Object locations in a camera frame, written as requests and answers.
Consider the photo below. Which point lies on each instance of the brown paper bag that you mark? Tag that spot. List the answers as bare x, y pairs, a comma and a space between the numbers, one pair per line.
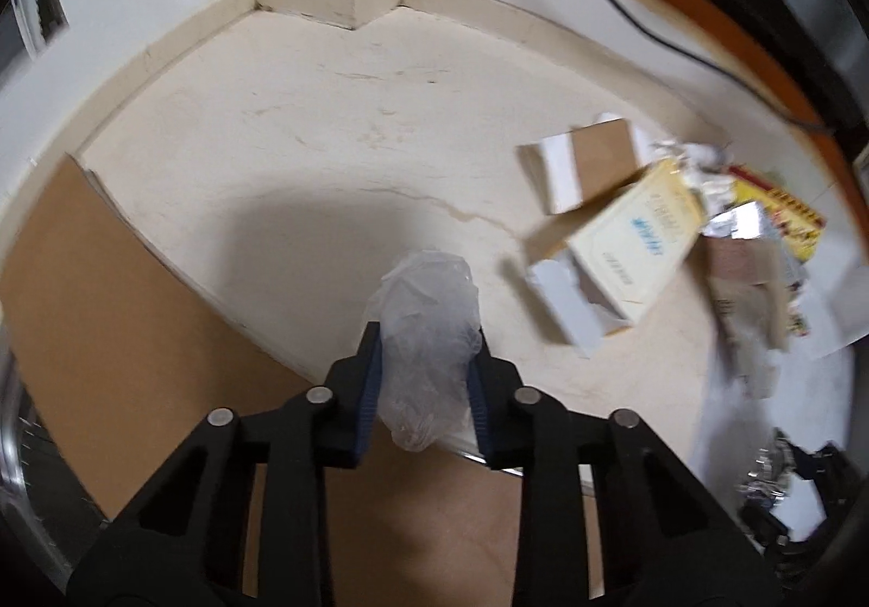
747, 288

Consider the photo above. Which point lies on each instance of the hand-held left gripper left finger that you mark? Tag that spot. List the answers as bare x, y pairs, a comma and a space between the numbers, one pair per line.
366, 403

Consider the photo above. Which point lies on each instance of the silver foil wrapper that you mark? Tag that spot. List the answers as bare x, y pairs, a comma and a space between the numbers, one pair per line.
740, 223

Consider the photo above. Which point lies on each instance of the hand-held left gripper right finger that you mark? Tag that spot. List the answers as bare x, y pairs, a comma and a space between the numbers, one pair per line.
478, 407

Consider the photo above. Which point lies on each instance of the cream carton box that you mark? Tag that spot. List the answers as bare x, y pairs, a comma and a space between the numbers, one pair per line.
638, 247

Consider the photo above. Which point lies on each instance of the clear plastic bag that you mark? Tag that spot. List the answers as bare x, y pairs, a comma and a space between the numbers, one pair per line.
424, 335

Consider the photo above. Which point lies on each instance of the white and brown cardboard box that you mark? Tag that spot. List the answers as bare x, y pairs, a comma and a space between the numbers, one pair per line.
597, 159

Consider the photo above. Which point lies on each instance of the red and yellow box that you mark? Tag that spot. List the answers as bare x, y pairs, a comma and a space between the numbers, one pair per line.
787, 213

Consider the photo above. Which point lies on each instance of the crumpled white plastic wrapper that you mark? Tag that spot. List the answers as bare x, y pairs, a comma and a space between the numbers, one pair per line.
699, 156

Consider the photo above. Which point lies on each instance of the brown cardboard sheet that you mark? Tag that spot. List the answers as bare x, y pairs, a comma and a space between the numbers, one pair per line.
136, 322

